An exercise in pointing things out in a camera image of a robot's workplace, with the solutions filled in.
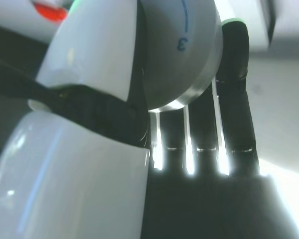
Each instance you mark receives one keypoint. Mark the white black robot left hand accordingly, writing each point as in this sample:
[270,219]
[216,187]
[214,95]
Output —
[64,174]

